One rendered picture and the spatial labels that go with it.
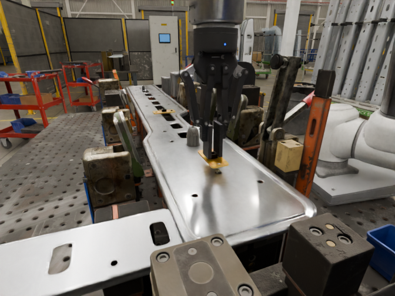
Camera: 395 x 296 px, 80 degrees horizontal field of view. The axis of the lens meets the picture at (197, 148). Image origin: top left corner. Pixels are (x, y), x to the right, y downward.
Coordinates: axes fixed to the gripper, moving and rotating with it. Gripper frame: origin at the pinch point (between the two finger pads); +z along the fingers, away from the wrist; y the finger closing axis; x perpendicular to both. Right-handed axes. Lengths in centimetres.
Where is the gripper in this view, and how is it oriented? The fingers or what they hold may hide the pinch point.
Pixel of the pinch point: (213, 139)
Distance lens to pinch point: 47.6
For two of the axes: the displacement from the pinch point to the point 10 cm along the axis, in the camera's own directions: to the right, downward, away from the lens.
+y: -9.4, 1.4, -3.1
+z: 0.0, 9.2, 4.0
